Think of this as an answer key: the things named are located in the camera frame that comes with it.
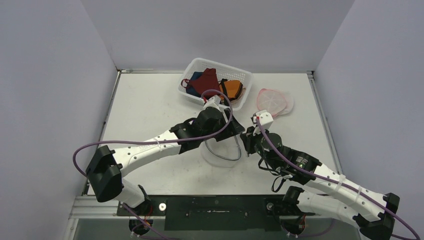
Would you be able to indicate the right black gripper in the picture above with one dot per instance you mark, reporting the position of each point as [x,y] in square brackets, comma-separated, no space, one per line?
[248,139]

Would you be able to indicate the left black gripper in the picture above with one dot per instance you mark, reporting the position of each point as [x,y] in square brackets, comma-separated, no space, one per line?
[233,129]

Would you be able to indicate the blue-trimmed mesh laundry bag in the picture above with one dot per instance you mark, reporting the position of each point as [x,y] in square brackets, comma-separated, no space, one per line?
[222,154]

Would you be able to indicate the orange bra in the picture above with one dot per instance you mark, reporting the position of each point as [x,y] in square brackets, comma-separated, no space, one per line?
[233,89]

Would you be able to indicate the pink-trimmed mesh laundry bag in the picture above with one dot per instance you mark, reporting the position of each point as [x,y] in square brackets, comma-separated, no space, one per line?
[275,102]

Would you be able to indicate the dark red bra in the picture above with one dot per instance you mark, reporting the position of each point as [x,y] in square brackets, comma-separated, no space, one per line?
[208,81]

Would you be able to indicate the navy blue bra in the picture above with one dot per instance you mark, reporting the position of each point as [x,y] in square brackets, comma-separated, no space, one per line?
[190,89]

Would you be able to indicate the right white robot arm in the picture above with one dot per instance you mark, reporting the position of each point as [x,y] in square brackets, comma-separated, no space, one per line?
[343,200]

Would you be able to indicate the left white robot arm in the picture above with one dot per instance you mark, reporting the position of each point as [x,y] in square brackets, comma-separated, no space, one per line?
[108,167]

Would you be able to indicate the white perforated plastic basket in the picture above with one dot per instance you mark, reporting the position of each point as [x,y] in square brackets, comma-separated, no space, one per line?
[223,71]

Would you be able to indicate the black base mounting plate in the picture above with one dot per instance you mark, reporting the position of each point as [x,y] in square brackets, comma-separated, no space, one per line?
[221,212]

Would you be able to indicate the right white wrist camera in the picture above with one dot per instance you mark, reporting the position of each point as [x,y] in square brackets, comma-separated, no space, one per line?
[263,118]

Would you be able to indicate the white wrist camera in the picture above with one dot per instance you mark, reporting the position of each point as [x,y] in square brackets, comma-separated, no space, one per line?
[212,102]
[263,118]

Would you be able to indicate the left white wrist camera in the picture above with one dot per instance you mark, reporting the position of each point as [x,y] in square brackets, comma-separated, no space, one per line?
[212,102]

